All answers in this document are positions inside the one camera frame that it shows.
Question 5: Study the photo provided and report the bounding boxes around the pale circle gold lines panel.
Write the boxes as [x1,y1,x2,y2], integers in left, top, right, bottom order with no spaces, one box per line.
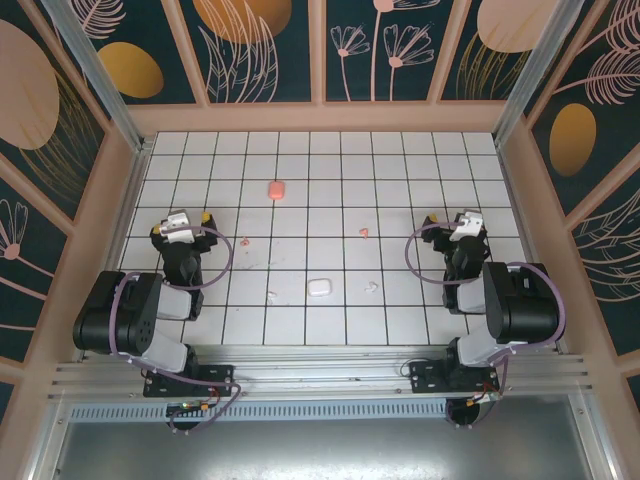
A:
[439,0,569,101]
[0,0,109,221]

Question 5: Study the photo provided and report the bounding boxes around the grey metal base sheet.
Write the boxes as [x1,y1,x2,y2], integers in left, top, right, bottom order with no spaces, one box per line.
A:
[29,394,616,480]

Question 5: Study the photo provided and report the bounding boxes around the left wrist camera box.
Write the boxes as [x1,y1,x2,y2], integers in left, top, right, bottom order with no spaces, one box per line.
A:
[163,211,197,245]

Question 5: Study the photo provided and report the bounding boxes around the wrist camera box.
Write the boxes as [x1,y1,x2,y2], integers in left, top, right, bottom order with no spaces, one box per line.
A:
[449,209,486,244]
[163,211,197,245]

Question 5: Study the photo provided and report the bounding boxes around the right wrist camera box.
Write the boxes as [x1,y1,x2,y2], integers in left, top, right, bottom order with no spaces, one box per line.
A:
[449,209,486,244]

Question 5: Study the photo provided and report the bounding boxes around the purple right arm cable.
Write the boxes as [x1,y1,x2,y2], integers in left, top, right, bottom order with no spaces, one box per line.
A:
[404,222,567,402]

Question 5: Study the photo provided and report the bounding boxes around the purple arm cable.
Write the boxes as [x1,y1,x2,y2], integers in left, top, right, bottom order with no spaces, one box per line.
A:
[404,222,567,402]
[110,224,242,402]

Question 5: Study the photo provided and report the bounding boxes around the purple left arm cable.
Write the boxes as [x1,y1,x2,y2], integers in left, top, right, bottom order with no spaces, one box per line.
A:
[110,224,242,402]

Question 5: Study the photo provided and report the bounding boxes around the small wired circuit board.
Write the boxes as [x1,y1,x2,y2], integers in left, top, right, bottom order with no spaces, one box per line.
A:
[447,389,501,430]
[164,397,216,436]

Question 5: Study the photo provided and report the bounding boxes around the pink flowers wall panel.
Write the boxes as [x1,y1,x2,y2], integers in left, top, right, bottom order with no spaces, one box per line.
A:
[324,0,469,104]

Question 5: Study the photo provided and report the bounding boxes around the single pink flower wall panel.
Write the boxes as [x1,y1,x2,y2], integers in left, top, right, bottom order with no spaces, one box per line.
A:
[0,154,71,361]

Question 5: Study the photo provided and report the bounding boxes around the leaf outline wall panel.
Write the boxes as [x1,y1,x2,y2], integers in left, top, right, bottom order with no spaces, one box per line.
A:
[569,184,640,359]

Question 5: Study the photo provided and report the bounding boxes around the aluminium corner post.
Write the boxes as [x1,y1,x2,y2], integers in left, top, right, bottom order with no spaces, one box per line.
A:
[42,0,151,154]
[492,0,584,146]

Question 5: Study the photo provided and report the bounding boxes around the orange oval feather wall panel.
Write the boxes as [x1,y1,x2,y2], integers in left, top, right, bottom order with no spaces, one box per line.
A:
[64,0,209,106]

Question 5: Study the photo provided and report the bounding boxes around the orange oval leaf wall panel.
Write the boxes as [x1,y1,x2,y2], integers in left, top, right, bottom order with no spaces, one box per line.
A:
[527,0,640,216]

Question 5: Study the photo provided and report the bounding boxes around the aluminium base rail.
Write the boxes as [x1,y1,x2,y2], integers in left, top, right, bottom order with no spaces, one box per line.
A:
[47,344,594,401]

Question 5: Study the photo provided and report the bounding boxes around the slotted grey cable duct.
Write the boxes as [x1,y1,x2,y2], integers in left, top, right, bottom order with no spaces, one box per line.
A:
[69,401,451,422]

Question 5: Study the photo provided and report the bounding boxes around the orange circle leaves wall panel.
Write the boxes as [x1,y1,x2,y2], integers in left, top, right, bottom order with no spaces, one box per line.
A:
[179,0,314,105]

